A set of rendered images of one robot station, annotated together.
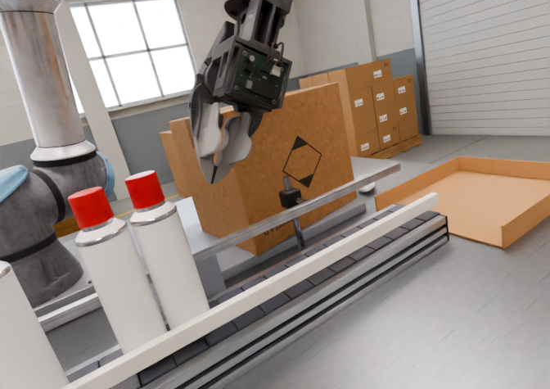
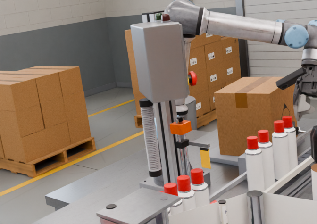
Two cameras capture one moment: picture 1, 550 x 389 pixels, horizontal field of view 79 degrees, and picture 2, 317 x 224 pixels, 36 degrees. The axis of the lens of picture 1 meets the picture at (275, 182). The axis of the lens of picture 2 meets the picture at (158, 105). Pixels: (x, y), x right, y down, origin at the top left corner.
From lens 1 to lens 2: 151 cm
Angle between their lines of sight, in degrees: 20
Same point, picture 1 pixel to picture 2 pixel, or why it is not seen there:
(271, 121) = (279, 96)
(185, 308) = (296, 161)
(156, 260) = (292, 144)
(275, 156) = (279, 112)
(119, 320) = (285, 162)
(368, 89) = (201, 48)
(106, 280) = (285, 148)
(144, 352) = (293, 172)
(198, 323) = (301, 166)
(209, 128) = (302, 103)
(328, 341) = not seen: outside the picture
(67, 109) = not seen: hidden behind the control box
